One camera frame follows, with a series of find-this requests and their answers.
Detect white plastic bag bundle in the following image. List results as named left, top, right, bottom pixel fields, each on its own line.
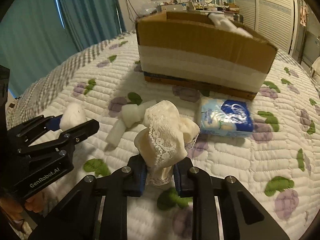
left=59, top=102, right=87, bottom=131

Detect cream lace cloth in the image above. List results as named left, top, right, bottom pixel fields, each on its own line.
left=135, top=100, right=200, bottom=186

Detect blue tissue pack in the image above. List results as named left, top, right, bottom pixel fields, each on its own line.
left=197, top=97, right=253, bottom=138

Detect white socks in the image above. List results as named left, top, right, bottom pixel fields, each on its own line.
left=208, top=13, right=253, bottom=38

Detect person's left hand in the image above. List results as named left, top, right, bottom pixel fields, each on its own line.
left=1, top=191, right=44, bottom=223

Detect white knotted cloth strip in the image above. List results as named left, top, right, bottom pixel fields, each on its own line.
left=106, top=100, right=157, bottom=147

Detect white floral quilt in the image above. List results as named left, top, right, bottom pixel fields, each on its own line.
left=7, top=31, right=320, bottom=240

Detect teal window curtain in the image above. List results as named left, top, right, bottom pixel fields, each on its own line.
left=1, top=0, right=125, bottom=96

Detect brown cardboard box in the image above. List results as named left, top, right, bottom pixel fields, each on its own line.
left=136, top=11, right=277, bottom=100

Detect white sliding wardrobe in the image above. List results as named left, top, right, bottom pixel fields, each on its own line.
left=234, top=0, right=295, bottom=53

